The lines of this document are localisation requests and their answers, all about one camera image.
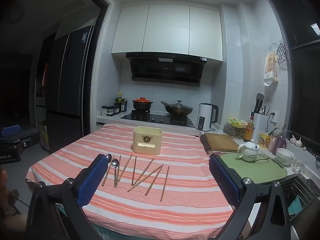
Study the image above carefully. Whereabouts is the cream plastic utensil holder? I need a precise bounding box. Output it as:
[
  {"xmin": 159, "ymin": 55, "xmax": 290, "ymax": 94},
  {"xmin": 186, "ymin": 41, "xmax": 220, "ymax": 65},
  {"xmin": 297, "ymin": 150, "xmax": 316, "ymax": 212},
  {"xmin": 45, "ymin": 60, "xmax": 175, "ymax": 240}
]
[{"xmin": 132, "ymin": 127, "xmax": 163, "ymax": 157}]

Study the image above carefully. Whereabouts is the yellow printed mug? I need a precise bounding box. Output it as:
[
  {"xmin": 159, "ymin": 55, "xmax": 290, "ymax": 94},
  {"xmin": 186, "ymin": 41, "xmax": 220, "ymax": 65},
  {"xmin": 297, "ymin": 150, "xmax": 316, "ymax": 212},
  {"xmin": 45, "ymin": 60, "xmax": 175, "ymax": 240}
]
[{"xmin": 259, "ymin": 132, "xmax": 271, "ymax": 149}]

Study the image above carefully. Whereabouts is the dark grey refrigerator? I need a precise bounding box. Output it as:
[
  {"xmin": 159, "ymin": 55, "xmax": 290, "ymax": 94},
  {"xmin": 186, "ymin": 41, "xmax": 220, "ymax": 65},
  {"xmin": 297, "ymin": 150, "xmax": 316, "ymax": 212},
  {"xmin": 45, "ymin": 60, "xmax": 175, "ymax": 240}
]
[{"xmin": 35, "ymin": 25, "xmax": 93, "ymax": 153}]

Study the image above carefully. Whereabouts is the yellow snack bag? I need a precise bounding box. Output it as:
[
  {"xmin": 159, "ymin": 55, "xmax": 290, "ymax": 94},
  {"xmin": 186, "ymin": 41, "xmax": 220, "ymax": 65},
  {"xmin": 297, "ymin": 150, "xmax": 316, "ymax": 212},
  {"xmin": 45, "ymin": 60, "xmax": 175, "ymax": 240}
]
[{"xmin": 227, "ymin": 117, "xmax": 248, "ymax": 128}]

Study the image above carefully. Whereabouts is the white teapot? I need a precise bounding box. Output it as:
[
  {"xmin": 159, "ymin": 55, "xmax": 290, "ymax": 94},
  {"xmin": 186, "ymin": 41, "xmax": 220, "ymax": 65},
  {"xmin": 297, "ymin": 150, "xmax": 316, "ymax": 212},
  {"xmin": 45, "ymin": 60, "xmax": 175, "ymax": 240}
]
[{"xmin": 237, "ymin": 140, "xmax": 259, "ymax": 162}]

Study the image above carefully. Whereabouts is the grey spatula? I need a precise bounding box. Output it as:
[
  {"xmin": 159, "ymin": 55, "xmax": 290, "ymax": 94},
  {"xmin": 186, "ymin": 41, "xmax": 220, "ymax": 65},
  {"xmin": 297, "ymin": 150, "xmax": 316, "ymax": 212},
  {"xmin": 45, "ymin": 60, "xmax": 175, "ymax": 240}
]
[{"xmin": 254, "ymin": 93, "xmax": 265, "ymax": 113}]

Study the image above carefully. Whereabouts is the black glass cooktop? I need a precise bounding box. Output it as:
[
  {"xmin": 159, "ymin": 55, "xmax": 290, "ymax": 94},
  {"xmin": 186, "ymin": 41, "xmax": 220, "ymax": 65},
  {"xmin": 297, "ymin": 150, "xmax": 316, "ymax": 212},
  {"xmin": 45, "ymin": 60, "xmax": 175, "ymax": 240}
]
[{"xmin": 121, "ymin": 112, "xmax": 195, "ymax": 128}]

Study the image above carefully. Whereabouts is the wooden cutting board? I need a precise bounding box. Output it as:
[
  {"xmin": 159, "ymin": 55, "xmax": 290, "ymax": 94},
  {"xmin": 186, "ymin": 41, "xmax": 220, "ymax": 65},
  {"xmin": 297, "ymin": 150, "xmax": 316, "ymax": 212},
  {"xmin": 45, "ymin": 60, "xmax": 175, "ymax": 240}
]
[{"xmin": 204, "ymin": 132, "xmax": 240, "ymax": 153}]

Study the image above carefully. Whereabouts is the wire basket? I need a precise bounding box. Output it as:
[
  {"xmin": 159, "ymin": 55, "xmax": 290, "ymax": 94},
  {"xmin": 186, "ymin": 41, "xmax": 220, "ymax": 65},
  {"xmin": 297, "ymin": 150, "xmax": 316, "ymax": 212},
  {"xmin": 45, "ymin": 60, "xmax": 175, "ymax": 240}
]
[{"xmin": 223, "ymin": 122, "xmax": 247, "ymax": 138}]

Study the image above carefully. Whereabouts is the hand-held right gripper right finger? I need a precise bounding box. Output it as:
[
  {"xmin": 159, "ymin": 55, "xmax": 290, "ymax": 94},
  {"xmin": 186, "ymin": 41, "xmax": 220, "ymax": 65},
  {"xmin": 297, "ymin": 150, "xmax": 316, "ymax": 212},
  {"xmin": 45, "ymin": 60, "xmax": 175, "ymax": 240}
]
[{"xmin": 209, "ymin": 154, "xmax": 292, "ymax": 240}]

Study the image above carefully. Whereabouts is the metal spoon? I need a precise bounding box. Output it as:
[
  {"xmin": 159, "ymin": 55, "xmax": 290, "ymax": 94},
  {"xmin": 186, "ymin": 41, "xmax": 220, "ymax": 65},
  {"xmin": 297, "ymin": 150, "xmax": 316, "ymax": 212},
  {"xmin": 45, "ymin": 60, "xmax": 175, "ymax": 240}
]
[
  {"xmin": 111, "ymin": 159, "xmax": 120, "ymax": 187},
  {"xmin": 102, "ymin": 153, "xmax": 112, "ymax": 187}
]

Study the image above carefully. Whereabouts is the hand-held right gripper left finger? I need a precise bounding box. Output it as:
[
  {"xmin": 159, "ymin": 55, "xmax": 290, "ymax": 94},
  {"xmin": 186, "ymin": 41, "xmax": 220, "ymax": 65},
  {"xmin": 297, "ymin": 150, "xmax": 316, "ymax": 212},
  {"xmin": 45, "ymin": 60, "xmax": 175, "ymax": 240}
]
[{"xmin": 26, "ymin": 154, "xmax": 108, "ymax": 240}]

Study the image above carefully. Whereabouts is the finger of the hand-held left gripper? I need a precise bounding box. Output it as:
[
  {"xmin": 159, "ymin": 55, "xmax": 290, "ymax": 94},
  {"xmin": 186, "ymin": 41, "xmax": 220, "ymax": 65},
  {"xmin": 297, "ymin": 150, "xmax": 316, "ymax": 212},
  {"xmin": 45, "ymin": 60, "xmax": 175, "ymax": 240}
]
[
  {"xmin": 1, "ymin": 125, "xmax": 21, "ymax": 137},
  {"xmin": 0, "ymin": 129, "xmax": 40, "ymax": 153}
]

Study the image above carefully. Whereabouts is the black clay pot orange lid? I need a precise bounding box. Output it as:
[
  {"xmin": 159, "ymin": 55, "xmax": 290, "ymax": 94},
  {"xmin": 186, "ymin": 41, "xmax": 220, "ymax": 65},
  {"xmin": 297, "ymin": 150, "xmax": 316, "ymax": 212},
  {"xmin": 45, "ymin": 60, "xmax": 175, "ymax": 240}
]
[{"xmin": 132, "ymin": 97, "xmax": 153, "ymax": 112}]

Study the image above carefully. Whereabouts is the black cable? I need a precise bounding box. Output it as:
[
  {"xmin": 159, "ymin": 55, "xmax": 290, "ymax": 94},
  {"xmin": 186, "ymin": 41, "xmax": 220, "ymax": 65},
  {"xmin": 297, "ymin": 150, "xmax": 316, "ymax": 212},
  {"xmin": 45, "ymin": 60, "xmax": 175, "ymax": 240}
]
[{"xmin": 9, "ymin": 189, "xmax": 28, "ymax": 214}]

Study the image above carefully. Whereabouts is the white wall cabinet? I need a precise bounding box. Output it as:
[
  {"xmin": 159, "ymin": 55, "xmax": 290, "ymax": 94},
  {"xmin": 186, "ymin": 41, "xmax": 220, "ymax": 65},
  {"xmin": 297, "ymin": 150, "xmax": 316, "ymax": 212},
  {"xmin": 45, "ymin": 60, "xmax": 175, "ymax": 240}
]
[{"xmin": 111, "ymin": 4, "xmax": 223, "ymax": 62}]

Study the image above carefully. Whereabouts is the purple cup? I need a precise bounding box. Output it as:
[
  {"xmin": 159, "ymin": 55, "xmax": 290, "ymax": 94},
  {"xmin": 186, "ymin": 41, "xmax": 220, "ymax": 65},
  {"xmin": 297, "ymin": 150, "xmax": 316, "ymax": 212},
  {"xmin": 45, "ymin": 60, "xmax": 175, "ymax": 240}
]
[{"xmin": 272, "ymin": 135, "xmax": 287, "ymax": 155}]

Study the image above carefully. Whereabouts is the metal dish rack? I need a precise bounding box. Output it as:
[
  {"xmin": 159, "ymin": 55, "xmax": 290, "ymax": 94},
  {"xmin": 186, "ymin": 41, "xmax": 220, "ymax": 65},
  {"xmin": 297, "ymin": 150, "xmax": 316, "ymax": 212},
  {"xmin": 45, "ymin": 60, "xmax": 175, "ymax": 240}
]
[{"xmin": 282, "ymin": 175, "xmax": 320, "ymax": 220}]

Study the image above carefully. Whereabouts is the amber bottle red label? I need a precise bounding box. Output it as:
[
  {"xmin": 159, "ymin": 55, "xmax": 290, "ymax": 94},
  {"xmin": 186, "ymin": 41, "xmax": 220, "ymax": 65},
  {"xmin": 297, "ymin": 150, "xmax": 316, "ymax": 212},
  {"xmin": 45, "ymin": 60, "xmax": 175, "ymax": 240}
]
[{"xmin": 244, "ymin": 112, "xmax": 255, "ymax": 142}]

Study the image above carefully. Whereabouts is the black range hood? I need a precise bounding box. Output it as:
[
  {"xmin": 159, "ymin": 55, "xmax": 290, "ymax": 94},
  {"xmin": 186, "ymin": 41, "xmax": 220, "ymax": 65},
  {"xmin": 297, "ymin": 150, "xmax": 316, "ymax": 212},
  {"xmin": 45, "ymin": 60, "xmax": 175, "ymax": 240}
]
[{"xmin": 126, "ymin": 52, "xmax": 208, "ymax": 87}]

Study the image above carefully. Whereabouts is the rack of dark spice jars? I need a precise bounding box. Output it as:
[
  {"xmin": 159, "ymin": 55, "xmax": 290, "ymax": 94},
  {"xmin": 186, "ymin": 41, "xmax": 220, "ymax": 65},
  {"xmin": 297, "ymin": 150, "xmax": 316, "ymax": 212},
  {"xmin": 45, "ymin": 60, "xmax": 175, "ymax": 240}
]
[{"xmin": 107, "ymin": 105, "xmax": 121, "ymax": 116}]

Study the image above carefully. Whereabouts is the clear glass cup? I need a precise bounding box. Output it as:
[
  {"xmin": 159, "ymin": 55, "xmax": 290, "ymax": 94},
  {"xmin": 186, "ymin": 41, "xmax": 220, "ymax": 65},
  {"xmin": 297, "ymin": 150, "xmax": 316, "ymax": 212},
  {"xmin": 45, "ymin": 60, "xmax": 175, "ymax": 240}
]
[{"xmin": 292, "ymin": 156, "xmax": 307, "ymax": 174}]

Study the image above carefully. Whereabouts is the hanging wire steamer rack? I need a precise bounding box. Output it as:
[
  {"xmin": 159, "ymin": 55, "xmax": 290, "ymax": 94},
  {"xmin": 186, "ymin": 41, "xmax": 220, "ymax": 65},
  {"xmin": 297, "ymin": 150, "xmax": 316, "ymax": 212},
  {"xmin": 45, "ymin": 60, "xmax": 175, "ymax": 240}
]
[{"xmin": 273, "ymin": 42, "xmax": 288, "ymax": 69}]

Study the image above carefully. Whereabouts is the dark wok with lid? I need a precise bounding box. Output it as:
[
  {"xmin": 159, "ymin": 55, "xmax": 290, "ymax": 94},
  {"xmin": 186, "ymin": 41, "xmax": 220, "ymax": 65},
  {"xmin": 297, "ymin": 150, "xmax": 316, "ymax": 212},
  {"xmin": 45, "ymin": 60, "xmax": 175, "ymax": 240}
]
[{"xmin": 160, "ymin": 100, "xmax": 194, "ymax": 117}]

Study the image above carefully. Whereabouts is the dark window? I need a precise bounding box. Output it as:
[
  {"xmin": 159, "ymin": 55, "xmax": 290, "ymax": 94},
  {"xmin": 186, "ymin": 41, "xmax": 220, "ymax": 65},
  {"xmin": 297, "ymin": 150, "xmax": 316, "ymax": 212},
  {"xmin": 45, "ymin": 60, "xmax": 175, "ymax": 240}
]
[{"xmin": 266, "ymin": 0, "xmax": 320, "ymax": 153}]

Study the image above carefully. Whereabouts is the white bowl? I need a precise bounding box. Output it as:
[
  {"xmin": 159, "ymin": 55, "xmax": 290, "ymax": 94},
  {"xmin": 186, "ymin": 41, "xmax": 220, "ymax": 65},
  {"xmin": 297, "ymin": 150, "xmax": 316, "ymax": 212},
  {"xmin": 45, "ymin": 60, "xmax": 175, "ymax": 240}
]
[{"xmin": 276, "ymin": 148, "xmax": 295, "ymax": 165}]

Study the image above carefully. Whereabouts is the white knife holder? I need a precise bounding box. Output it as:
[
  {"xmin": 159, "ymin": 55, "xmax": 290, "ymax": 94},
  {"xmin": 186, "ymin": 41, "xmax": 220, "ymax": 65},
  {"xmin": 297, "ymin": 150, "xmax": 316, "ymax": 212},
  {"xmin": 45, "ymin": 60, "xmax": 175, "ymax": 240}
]
[{"xmin": 251, "ymin": 112, "xmax": 268, "ymax": 137}]

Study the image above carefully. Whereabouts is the hanging printed yellow bag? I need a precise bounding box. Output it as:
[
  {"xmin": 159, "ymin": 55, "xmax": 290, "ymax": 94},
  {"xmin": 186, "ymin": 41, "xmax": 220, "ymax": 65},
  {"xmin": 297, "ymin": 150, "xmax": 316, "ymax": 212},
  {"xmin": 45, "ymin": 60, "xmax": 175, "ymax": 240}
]
[{"xmin": 262, "ymin": 51, "xmax": 279, "ymax": 87}]

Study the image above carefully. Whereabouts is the red hanging item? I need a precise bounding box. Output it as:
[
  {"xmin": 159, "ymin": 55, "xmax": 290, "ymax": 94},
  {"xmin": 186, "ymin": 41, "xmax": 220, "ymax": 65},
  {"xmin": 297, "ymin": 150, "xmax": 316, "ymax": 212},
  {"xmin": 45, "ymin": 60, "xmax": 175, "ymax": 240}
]
[{"xmin": 41, "ymin": 64, "xmax": 48, "ymax": 87}]

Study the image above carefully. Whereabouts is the orange white striped tablecloth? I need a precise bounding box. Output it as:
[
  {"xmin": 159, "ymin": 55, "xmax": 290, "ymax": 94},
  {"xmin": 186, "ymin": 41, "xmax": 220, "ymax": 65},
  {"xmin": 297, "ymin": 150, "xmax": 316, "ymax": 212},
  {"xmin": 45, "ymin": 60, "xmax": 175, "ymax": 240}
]
[{"xmin": 25, "ymin": 124, "xmax": 234, "ymax": 233}]

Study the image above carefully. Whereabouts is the white electric kettle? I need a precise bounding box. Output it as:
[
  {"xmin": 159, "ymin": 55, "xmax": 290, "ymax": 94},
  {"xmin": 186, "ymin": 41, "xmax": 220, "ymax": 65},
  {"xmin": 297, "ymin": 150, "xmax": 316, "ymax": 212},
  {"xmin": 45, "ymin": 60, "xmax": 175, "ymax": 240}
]
[{"xmin": 196, "ymin": 102, "xmax": 219, "ymax": 131}]

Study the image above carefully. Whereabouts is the cardboard box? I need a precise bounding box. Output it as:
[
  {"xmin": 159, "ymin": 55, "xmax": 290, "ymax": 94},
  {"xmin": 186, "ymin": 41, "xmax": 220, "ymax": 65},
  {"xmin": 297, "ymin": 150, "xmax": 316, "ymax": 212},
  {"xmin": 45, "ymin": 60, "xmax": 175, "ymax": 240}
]
[{"xmin": 37, "ymin": 121, "xmax": 50, "ymax": 153}]

